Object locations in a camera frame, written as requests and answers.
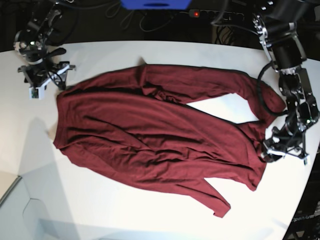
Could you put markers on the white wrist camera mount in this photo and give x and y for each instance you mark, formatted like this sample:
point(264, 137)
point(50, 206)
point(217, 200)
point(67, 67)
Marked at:
point(37, 92)
point(306, 160)

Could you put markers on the black power strip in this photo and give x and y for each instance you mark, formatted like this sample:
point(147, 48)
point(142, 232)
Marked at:
point(212, 14)

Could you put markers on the blue box at top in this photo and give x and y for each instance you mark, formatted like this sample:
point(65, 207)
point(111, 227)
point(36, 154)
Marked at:
point(155, 4)

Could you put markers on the dark red t-shirt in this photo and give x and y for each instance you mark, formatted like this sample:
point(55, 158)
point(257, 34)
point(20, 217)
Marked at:
point(136, 126)

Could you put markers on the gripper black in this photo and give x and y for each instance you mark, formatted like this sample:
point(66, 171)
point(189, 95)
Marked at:
point(40, 67)
point(289, 140)

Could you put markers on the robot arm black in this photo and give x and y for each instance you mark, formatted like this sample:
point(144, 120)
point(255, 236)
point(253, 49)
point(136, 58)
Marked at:
point(275, 24)
point(41, 26)

